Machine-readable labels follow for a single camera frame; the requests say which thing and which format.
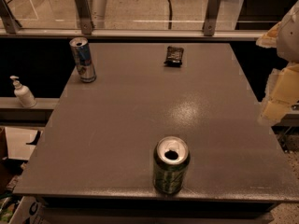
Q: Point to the white pump bottle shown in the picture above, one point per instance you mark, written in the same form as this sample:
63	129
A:
23	93

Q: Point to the silver blue redbull can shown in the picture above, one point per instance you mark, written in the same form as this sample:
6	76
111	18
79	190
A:
83	59

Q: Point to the green soda can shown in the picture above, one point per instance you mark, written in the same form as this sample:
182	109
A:
171	158

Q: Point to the middle metal rail bracket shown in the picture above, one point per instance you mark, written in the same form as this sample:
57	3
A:
84	16

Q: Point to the metal rail beam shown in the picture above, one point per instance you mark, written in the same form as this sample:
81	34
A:
243	35

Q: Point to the metal rail bracket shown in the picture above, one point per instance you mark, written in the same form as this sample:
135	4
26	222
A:
212	11
84	16
11	25

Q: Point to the left metal rail bracket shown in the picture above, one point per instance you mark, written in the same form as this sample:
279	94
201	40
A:
11	25

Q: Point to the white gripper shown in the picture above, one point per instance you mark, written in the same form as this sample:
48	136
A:
289	37

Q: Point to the white cardboard box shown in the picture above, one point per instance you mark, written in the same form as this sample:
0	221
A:
27	212

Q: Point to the dark snack bag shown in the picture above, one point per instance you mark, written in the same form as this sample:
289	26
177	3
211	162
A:
174	56

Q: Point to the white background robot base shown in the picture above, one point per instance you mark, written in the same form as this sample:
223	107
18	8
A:
93	0

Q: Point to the right metal rail bracket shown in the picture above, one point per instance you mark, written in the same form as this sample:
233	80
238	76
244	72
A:
212	11

